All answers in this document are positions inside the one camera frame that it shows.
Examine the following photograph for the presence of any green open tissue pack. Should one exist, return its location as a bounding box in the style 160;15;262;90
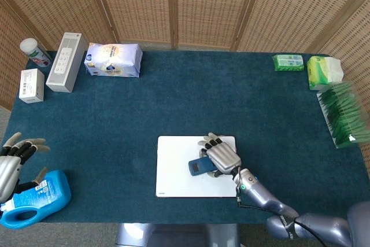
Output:
306;55;345;91

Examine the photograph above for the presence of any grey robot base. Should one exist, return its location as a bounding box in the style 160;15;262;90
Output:
115;223;241;247

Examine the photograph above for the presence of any white-lidded cylindrical canister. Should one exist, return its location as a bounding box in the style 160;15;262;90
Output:
19;38;53;68

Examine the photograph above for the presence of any blue detergent bottle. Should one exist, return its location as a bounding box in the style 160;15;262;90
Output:
0;169;72;230

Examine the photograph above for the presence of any blue whiteboard eraser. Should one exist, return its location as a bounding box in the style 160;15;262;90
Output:
188;156;216;177

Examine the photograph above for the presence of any wicker folding screen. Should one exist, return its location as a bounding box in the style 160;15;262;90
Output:
0;0;370;112

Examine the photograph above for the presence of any small white cardboard box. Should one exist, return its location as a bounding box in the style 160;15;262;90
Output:
18;68;45;104

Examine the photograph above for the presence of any green wet wipes pack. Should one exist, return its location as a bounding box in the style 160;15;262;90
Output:
272;54;305;72

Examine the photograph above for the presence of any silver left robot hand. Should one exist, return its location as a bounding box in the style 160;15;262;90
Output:
0;132;51;204

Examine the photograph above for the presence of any white whiteboard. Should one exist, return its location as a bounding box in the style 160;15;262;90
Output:
155;135;239;198

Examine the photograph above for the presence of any white and blue tissue pack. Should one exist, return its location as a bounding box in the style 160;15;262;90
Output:
83;42;143;79

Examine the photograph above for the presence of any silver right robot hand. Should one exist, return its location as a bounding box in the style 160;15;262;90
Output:
197;132;242;179

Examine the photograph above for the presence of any dark blue table cloth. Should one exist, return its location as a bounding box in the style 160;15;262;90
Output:
0;50;370;225

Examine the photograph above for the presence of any long grey power strip box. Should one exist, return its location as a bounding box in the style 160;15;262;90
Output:
45;32;88;94

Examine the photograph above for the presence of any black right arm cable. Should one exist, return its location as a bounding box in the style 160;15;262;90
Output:
235;183;329;247

